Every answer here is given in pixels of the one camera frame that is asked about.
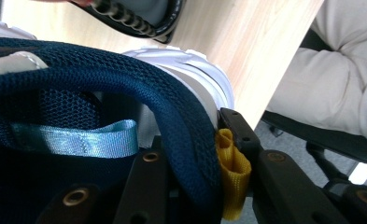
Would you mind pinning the navy and white sneaker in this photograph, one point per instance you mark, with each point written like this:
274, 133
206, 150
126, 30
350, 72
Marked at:
87, 93

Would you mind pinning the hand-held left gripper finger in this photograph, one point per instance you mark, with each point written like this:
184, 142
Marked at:
238, 130

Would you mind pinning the red and black shoe rack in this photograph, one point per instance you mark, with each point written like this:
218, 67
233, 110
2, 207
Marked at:
134, 18

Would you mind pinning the black chair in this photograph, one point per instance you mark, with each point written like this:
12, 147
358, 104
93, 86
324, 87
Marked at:
327, 140

